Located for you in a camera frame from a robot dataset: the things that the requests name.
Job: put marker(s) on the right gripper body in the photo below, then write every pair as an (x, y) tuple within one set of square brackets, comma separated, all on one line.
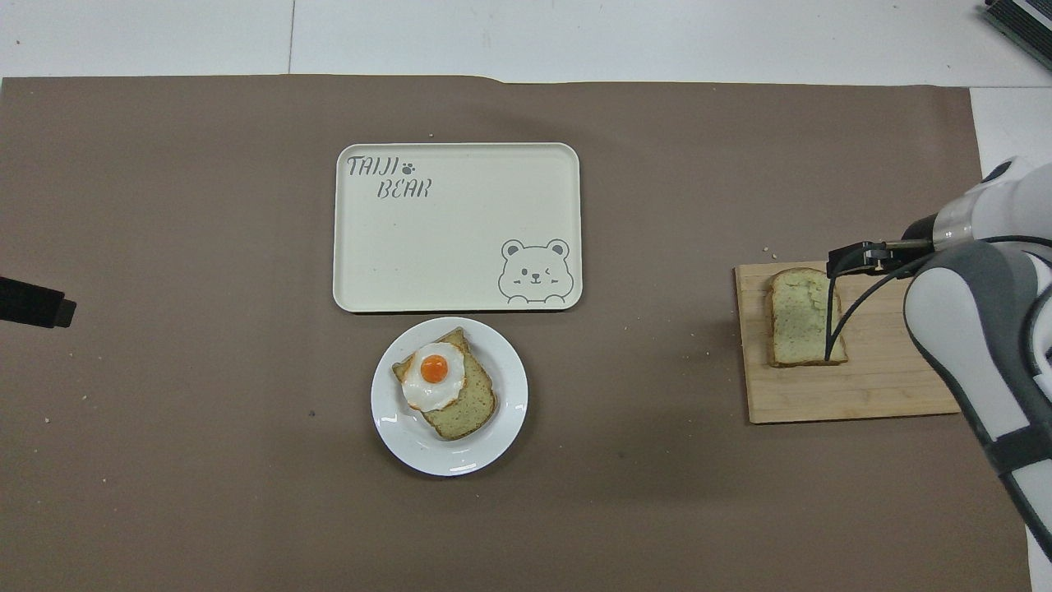
[(920, 231)]

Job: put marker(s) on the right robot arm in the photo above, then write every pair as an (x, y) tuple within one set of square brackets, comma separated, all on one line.
[(986, 329)]

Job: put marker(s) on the white round plate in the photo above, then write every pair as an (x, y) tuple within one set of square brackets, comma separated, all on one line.
[(493, 444)]

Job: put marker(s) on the plain bread slice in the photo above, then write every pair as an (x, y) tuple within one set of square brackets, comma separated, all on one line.
[(801, 316)]

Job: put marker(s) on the wooden cutting board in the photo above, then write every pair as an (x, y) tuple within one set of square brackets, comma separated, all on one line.
[(879, 378)]

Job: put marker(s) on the cream tray with bear print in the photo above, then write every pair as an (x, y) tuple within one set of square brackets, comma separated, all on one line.
[(460, 247)]

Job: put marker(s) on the bread slice under egg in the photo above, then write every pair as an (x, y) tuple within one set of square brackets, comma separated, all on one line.
[(472, 407)]

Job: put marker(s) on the fried egg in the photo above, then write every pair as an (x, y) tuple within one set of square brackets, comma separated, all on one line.
[(433, 370)]

